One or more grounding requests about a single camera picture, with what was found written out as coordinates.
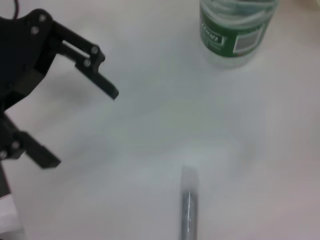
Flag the dark left gripper cable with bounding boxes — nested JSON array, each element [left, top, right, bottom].
[[11, 0, 21, 20]]

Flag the silver glitter marker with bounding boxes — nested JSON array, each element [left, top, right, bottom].
[[179, 165, 201, 240]]

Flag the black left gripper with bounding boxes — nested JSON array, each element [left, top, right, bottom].
[[0, 8, 120, 161]]

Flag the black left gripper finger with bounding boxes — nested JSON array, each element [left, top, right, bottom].
[[11, 131, 62, 170]]

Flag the green label water bottle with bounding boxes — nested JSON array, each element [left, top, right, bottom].
[[199, 0, 280, 70]]

